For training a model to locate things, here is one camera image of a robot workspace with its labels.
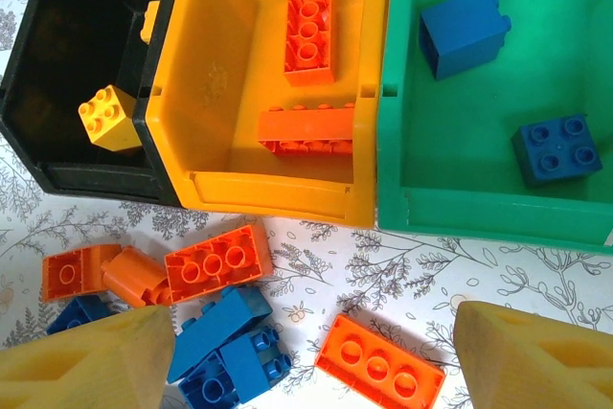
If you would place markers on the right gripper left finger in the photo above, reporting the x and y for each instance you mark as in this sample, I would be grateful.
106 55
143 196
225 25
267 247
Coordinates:
81 366

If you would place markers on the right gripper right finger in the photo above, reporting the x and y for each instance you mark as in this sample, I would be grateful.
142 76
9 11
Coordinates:
536 361

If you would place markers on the small blue lego brick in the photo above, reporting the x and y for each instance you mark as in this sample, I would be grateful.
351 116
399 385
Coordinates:
555 150
261 356
79 315
211 387

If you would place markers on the short orange lego brick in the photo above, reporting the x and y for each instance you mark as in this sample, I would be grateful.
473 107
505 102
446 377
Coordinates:
134 279
72 275

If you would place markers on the long blue lego brick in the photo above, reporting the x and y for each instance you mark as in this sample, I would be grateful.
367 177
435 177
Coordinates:
215 327

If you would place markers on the long orange lego brick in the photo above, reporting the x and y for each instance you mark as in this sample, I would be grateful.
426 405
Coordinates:
218 263
306 129
310 35
378 366

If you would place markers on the small yellow lego brick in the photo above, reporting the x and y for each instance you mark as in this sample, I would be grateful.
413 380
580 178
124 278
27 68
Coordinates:
110 117
151 21

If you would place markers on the tall blue lego brick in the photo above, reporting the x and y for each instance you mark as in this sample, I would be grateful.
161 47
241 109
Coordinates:
464 30

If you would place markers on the green plastic bin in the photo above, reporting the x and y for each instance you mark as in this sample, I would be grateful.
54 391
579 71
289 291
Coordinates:
455 141

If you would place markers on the orange plastic bin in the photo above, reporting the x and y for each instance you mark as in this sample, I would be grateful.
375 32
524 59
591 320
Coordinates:
225 93

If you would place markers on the black plastic bin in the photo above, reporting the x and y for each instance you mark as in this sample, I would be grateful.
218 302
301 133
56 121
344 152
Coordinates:
62 45

